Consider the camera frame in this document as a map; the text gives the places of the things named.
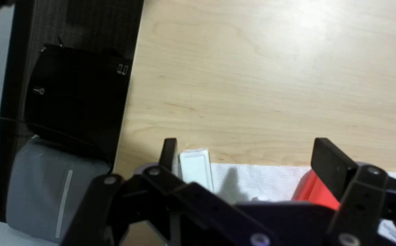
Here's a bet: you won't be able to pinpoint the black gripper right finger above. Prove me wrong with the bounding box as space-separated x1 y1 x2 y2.
310 137 396 246

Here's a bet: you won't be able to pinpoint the grey rounded object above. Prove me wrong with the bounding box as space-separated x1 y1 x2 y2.
6 135 114 243

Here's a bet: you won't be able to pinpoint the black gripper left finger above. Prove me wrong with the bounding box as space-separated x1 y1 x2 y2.
61 137 272 246

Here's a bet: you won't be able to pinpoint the white cloth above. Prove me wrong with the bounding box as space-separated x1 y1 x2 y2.
209 163 396 205

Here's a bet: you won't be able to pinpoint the black rounded object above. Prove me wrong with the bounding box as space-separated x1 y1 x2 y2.
25 42 134 163

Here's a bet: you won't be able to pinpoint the red case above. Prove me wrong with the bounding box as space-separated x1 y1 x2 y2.
291 168 343 212

